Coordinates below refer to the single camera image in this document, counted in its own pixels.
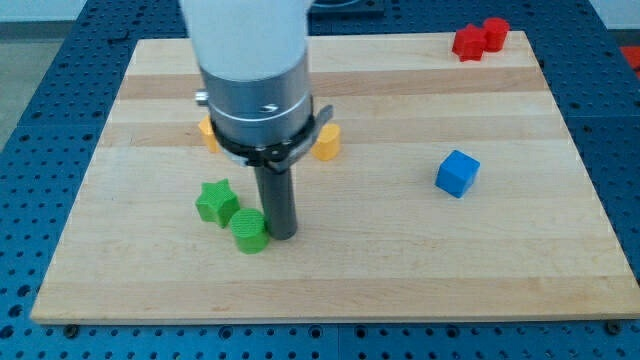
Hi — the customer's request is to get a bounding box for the green star block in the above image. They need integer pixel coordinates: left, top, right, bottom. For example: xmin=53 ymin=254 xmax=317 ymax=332
xmin=195 ymin=179 xmax=240 ymax=228

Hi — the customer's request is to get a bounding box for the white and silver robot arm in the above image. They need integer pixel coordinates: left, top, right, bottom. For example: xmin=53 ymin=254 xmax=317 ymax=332
xmin=180 ymin=0 xmax=312 ymax=146

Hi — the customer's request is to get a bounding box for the yellow block behind arm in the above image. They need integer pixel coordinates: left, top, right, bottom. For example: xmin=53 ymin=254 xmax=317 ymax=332
xmin=198 ymin=115 xmax=220 ymax=153

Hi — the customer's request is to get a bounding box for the red star block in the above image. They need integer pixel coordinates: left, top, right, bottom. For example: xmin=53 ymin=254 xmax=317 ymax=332
xmin=452 ymin=24 xmax=487 ymax=62

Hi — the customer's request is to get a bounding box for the yellow half-round block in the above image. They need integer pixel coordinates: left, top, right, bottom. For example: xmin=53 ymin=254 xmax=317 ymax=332
xmin=311 ymin=123 xmax=341 ymax=161

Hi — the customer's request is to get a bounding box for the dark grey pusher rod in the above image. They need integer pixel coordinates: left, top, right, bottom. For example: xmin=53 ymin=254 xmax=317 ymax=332
xmin=254 ymin=167 xmax=298 ymax=240

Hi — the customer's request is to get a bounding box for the green cylinder block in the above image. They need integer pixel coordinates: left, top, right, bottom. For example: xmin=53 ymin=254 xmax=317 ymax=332
xmin=230 ymin=208 xmax=269 ymax=254

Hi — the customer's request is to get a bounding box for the wooden board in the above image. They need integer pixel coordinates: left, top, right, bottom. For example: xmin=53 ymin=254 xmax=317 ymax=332
xmin=31 ymin=31 xmax=639 ymax=325

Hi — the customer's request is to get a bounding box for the blue cube block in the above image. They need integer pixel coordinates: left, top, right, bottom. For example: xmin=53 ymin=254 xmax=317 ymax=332
xmin=435 ymin=150 xmax=481 ymax=198

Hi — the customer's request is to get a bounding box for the red cylinder block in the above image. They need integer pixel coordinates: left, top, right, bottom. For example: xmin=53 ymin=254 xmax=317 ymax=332
xmin=483 ymin=17 xmax=510 ymax=52

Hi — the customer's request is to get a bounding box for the red object at right edge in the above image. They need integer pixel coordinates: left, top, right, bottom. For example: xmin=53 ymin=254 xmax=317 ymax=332
xmin=620 ymin=46 xmax=640 ymax=77

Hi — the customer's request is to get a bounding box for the black clamp ring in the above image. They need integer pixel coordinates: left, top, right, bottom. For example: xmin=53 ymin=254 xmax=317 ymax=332
xmin=209 ymin=104 xmax=335 ymax=175

